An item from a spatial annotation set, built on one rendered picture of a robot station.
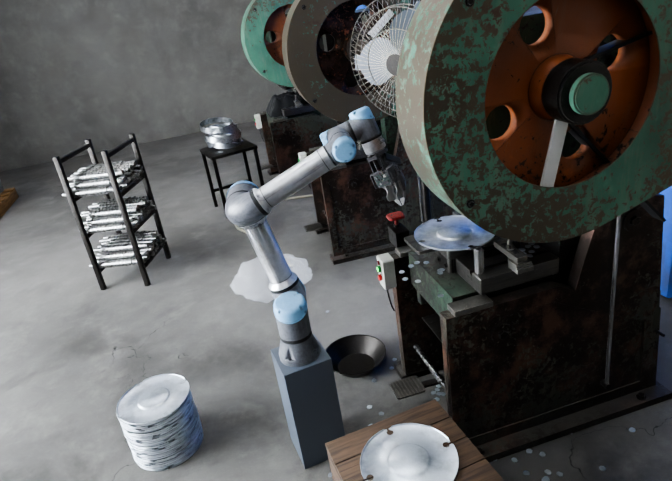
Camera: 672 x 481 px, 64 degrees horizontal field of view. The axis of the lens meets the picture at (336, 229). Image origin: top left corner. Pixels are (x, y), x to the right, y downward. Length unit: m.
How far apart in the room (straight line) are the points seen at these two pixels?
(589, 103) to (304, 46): 1.88
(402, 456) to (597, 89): 1.14
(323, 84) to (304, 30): 0.30
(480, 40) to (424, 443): 1.16
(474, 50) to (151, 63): 7.17
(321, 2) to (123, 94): 5.62
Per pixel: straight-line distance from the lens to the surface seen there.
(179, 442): 2.40
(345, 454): 1.80
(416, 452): 1.77
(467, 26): 1.34
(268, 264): 1.97
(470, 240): 1.96
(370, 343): 2.73
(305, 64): 3.05
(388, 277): 2.23
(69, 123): 8.52
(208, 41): 8.27
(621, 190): 1.71
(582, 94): 1.45
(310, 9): 3.04
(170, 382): 2.47
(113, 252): 3.99
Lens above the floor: 1.65
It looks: 24 degrees down
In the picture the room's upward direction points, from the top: 9 degrees counter-clockwise
